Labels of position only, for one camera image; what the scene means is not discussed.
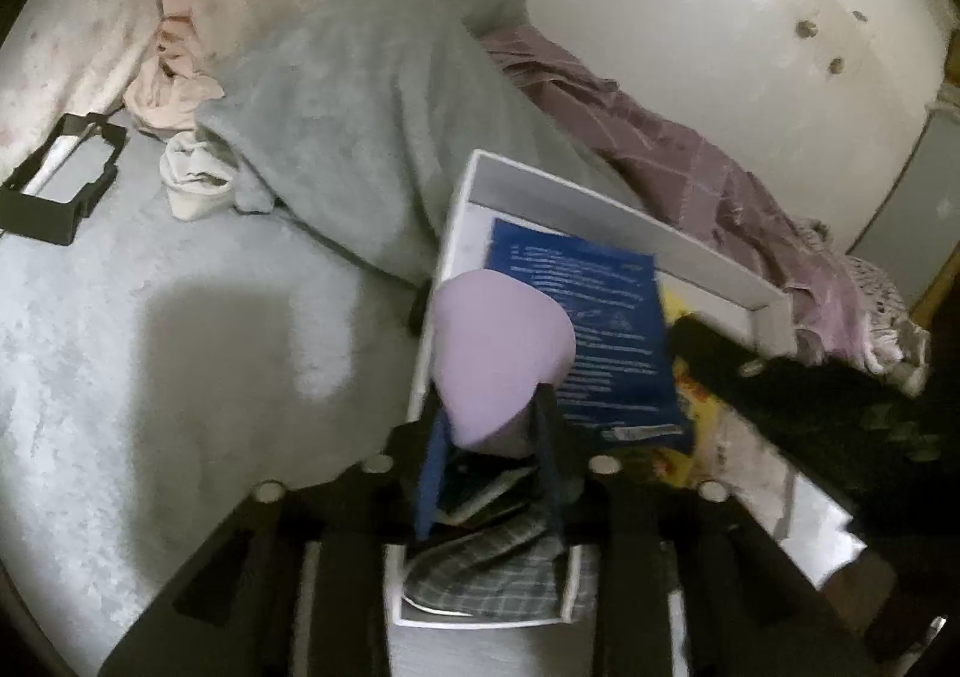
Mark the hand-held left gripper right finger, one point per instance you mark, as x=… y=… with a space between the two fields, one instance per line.
x=551 y=467

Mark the white wardrobe door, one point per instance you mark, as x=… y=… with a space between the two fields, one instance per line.
x=675 y=9

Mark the purple striped blanket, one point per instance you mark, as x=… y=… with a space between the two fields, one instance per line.
x=675 y=159

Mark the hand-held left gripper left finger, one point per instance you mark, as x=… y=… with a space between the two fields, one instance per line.
x=433 y=474

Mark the white floral pillow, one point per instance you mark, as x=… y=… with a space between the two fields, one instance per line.
x=75 y=32

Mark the pink checked cloth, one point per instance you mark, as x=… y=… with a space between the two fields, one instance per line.
x=487 y=572

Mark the lilac soft pad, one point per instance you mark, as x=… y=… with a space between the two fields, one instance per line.
x=495 y=347

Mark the grey-green blanket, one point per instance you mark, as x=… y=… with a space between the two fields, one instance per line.
x=337 y=107

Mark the patterned white garment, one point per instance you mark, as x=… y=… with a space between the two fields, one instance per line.
x=877 y=302

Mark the black phone holder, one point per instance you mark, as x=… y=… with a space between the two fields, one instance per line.
x=37 y=216

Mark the yellow packet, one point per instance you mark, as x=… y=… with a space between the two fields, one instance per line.
x=697 y=422

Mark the white crumpled cloth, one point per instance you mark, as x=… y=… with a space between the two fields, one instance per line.
x=195 y=182

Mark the white cardboard box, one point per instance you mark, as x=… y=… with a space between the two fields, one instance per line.
x=600 y=212

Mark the small blue text packet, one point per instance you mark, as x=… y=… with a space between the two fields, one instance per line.
x=600 y=317

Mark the grey cabinet door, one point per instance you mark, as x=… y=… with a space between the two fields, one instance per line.
x=915 y=197

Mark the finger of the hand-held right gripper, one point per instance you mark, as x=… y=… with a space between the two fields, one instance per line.
x=750 y=377

